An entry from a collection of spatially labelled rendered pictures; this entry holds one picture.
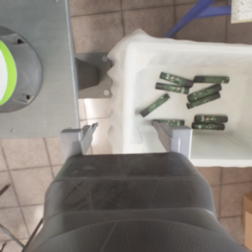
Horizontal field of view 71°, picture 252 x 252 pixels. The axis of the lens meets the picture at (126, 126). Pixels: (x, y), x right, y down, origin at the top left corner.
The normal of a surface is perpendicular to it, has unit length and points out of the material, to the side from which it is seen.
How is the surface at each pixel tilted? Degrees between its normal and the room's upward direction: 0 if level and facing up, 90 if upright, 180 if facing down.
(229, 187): 0
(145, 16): 0
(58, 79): 0
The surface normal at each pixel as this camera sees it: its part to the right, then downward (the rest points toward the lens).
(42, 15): 0.02, 0.25
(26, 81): 0.93, 0.32
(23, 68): 0.98, 0.01
